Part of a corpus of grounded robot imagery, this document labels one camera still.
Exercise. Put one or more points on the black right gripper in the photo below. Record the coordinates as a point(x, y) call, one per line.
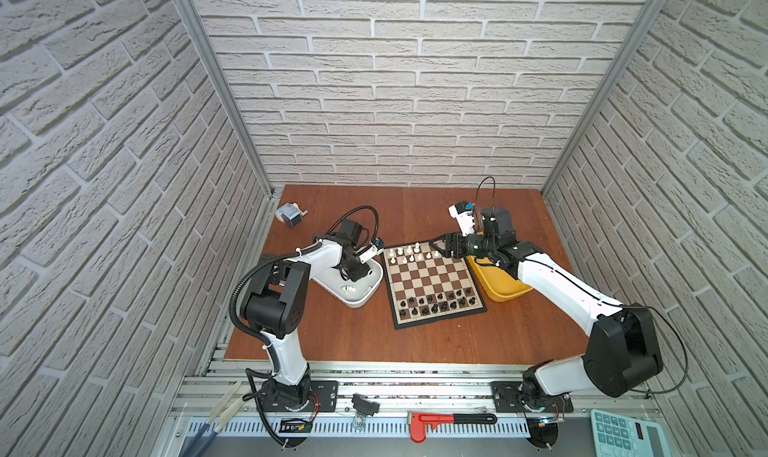
point(454, 240)

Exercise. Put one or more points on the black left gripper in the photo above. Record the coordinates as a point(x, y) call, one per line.
point(361, 272)

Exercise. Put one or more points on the white plastic bin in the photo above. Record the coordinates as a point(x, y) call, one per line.
point(353, 294)

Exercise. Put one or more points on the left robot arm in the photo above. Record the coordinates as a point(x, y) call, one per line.
point(269, 301)

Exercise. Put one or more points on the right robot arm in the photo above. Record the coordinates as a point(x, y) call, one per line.
point(622, 351)

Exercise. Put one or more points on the folding chess board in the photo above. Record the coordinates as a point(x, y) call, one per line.
point(425, 287)

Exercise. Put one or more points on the yellow plastic bin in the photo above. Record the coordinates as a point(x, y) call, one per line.
point(496, 283)

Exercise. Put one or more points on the grey pencil sharpener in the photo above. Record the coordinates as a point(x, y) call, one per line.
point(290, 215)

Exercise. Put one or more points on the teal calculator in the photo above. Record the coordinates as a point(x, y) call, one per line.
point(620, 436)

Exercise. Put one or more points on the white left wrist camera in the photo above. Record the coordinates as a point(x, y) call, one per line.
point(371, 251)

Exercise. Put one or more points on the small black bracket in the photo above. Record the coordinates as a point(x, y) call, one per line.
point(364, 408)

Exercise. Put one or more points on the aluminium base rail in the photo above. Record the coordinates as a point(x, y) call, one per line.
point(400, 389)

